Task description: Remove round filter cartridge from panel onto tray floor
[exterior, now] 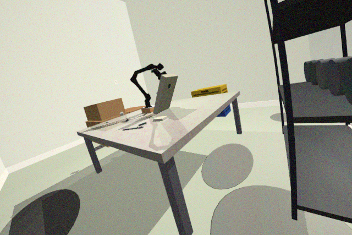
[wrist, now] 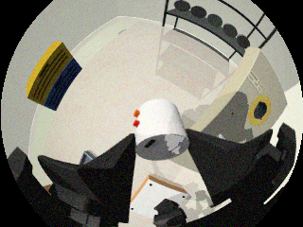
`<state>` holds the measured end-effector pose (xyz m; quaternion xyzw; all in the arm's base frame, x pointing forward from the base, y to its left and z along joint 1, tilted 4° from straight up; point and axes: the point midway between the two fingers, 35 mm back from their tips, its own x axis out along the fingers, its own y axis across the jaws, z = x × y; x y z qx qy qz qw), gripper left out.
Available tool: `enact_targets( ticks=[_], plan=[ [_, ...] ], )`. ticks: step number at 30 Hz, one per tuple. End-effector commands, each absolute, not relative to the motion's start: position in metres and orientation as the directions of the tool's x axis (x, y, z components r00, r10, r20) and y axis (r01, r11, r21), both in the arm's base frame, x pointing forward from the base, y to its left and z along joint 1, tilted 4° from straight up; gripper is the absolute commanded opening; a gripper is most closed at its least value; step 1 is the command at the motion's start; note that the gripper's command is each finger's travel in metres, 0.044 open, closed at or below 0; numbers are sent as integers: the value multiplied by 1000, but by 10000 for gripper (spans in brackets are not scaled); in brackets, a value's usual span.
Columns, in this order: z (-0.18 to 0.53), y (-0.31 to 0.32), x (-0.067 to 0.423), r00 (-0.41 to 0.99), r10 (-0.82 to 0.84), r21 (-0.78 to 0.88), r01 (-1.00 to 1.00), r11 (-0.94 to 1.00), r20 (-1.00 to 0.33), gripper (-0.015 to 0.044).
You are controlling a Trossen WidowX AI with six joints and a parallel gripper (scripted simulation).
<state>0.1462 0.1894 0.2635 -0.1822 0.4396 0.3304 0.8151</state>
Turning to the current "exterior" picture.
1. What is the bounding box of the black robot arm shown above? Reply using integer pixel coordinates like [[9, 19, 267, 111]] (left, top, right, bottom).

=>
[[130, 63, 164, 108]]

